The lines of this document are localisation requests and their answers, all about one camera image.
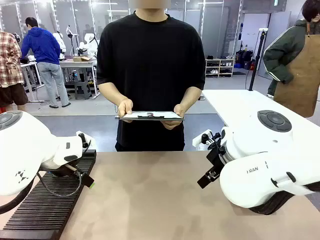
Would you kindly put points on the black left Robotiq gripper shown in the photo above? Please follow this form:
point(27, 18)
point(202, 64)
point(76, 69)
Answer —
point(63, 172)

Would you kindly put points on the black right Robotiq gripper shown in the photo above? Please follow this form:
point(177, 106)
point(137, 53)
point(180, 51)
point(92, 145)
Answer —
point(218, 157)

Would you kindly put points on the person's right forearm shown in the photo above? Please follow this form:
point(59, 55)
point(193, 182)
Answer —
point(111, 93)

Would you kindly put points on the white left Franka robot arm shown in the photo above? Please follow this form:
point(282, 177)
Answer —
point(22, 150)

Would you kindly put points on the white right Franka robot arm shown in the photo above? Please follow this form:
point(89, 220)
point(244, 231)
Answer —
point(260, 170)

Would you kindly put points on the person's left forearm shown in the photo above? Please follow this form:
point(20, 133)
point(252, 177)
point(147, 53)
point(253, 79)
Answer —
point(191, 96)

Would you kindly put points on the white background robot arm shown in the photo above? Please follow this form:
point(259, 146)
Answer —
point(88, 43)

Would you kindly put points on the black slotted PCB rack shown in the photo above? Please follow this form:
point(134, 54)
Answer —
point(45, 207)

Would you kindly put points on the person's left hand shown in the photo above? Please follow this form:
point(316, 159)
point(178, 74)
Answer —
point(180, 110)

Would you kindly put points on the person's right hand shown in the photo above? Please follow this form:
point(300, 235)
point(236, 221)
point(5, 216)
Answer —
point(125, 107)

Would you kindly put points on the black step stool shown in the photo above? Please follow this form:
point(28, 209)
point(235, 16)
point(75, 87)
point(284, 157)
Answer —
point(82, 90)

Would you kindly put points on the wooden shoe rack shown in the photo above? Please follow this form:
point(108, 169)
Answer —
point(220, 67)

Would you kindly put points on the white workbench with metal legs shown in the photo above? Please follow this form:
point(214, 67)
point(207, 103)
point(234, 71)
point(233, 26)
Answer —
point(80, 66)

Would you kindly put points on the small white desk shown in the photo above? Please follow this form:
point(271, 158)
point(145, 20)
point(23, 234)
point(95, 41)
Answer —
point(31, 75)

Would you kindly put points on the flat cardboard box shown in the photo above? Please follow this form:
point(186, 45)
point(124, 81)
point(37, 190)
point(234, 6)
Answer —
point(82, 59)

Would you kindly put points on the black storage cases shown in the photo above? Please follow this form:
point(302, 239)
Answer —
point(245, 58)

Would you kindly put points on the black tripod pole white top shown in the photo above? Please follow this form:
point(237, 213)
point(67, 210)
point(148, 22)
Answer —
point(256, 60)

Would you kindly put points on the person in black T-shirt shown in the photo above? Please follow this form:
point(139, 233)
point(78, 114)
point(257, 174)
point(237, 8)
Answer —
point(150, 62)

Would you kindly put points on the man in blue hoodie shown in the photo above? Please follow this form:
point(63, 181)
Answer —
point(43, 55)

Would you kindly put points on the mannequin in plaid shirt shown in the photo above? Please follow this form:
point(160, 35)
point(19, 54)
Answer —
point(8, 67)

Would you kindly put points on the person in brown apron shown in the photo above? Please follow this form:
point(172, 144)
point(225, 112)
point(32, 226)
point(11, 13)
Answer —
point(295, 62)

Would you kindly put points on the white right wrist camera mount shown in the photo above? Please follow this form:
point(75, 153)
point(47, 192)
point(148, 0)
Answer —
point(200, 139)

